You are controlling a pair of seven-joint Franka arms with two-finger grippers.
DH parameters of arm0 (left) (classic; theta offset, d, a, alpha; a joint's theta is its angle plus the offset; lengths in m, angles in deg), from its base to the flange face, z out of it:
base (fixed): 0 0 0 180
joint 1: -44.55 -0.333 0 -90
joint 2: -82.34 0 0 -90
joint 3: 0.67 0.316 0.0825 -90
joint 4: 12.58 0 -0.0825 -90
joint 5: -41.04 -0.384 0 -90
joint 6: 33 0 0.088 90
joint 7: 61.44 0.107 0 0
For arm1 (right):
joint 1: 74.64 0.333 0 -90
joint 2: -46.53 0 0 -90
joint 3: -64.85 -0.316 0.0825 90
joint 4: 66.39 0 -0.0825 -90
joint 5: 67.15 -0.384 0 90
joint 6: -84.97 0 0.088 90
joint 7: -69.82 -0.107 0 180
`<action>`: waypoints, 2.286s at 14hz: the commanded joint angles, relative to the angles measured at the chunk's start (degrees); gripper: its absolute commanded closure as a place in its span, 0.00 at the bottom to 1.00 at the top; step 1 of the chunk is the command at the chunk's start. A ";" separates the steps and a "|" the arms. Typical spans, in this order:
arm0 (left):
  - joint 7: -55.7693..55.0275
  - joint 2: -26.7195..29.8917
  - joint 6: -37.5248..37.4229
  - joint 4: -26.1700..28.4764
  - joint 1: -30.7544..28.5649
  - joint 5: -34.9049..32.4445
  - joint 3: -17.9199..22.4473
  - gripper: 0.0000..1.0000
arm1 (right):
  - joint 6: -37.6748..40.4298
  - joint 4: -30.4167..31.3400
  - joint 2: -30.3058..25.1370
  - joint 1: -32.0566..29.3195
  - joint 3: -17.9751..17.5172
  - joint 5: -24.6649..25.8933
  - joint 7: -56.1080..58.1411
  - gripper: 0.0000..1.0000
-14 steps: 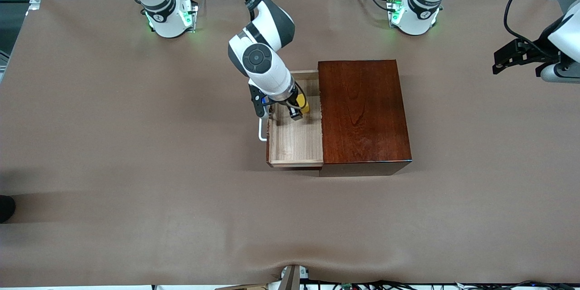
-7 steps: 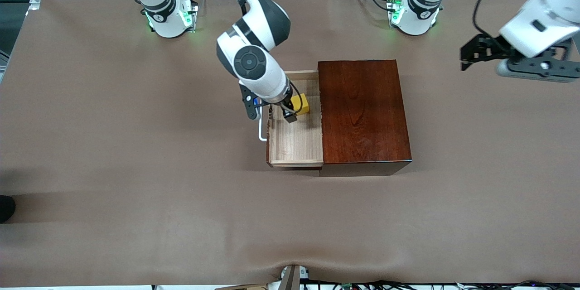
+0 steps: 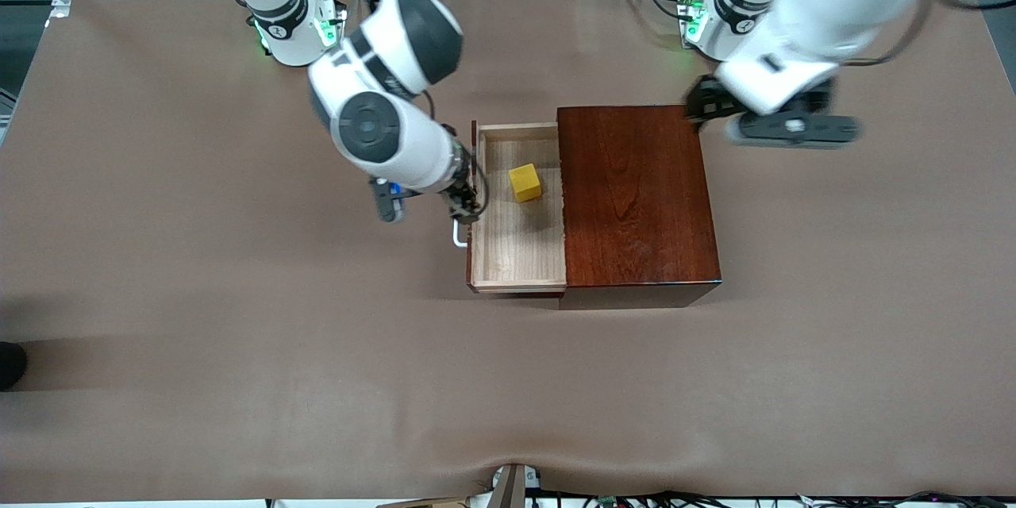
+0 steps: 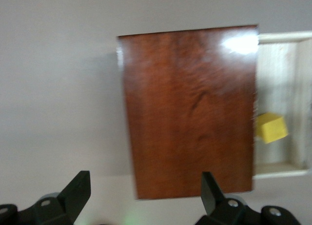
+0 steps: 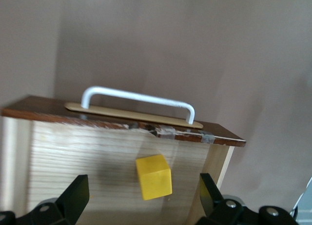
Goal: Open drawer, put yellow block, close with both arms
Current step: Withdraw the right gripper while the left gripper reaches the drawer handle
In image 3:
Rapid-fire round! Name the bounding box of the wooden drawer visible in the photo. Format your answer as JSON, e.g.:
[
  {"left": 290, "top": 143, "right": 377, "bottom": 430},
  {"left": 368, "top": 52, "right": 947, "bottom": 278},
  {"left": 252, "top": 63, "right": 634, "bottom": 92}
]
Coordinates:
[{"left": 466, "top": 121, "right": 568, "bottom": 294}]

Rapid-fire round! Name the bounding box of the yellow block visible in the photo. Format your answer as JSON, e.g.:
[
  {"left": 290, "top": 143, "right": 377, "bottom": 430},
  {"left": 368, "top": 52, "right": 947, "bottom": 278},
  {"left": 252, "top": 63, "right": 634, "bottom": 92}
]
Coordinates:
[{"left": 509, "top": 164, "right": 543, "bottom": 204}]

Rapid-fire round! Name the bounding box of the dark brown wooden cabinet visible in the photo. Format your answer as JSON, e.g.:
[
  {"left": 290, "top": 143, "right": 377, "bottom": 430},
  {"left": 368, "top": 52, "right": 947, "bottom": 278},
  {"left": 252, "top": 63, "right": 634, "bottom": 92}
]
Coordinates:
[{"left": 556, "top": 103, "right": 723, "bottom": 310}]

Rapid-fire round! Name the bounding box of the brown table mat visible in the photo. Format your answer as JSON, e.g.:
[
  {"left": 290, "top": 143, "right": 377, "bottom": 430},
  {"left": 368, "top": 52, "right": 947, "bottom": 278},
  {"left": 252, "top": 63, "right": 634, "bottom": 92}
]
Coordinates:
[{"left": 0, "top": 0, "right": 1016, "bottom": 502}]

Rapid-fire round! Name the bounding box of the black round object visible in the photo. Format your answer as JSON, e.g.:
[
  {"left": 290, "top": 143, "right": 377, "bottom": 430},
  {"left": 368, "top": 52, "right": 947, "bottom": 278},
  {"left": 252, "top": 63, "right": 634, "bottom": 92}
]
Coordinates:
[{"left": 0, "top": 341, "right": 29, "bottom": 391}]

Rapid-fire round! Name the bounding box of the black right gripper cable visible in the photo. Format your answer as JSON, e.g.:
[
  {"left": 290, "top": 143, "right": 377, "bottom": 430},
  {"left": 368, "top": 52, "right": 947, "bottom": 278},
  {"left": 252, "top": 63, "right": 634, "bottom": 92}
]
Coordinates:
[{"left": 329, "top": 0, "right": 491, "bottom": 217}]

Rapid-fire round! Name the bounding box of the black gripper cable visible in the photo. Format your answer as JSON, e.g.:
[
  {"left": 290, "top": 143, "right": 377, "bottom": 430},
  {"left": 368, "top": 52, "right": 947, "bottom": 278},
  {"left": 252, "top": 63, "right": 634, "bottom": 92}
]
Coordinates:
[
  {"left": 722, "top": 0, "right": 937, "bottom": 66},
  {"left": 329, "top": 0, "right": 491, "bottom": 217}
]

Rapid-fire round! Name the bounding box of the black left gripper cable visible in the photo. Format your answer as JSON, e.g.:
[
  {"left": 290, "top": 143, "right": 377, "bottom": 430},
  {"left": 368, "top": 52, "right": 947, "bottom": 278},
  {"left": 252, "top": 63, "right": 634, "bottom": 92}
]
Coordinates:
[{"left": 722, "top": 0, "right": 937, "bottom": 66}]

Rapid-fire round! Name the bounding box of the grey camera stand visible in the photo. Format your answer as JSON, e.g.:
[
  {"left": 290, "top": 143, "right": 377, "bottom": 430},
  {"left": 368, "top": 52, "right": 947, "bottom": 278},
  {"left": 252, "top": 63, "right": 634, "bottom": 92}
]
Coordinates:
[{"left": 491, "top": 464, "right": 542, "bottom": 508}]

